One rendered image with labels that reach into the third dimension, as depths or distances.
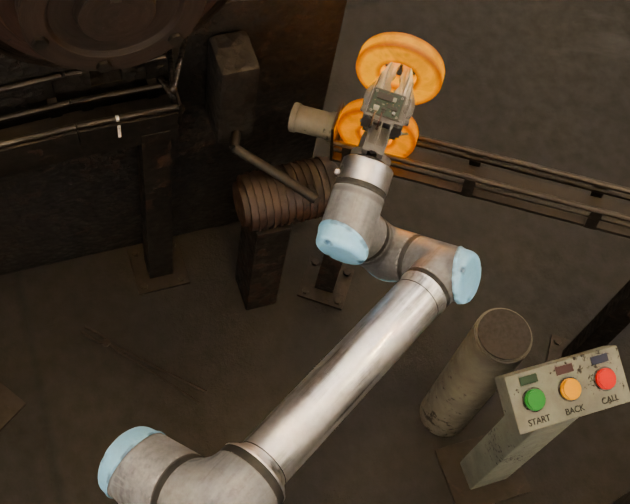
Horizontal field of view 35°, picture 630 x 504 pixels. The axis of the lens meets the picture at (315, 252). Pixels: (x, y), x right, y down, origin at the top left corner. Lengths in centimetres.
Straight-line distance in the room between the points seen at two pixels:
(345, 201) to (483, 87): 141
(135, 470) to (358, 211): 54
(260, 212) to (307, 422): 70
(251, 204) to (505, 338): 58
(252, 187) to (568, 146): 119
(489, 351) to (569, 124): 116
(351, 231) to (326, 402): 30
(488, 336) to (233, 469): 77
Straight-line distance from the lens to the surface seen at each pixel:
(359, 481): 239
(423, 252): 166
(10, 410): 243
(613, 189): 200
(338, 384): 148
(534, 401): 188
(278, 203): 205
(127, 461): 147
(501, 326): 202
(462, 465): 243
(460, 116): 290
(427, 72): 176
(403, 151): 195
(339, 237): 161
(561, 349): 263
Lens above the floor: 229
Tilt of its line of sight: 62 degrees down
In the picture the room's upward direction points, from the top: 15 degrees clockwise
